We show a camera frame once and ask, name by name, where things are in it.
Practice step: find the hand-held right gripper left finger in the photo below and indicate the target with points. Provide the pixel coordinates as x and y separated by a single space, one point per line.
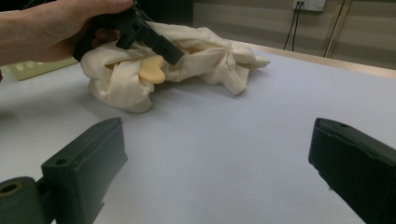
84 168

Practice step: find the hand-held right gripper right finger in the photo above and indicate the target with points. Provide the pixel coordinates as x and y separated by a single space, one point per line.
358 168

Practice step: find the cream cloth garment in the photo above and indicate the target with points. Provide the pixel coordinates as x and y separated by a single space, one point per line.
202 56

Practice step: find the light green plastic basket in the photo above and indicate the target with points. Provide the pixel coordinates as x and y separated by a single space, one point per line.
31 70

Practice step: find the wooden table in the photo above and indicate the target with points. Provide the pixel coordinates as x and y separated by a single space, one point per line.
342 63

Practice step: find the white wall outlet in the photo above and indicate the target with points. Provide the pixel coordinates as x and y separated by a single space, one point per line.
309 4

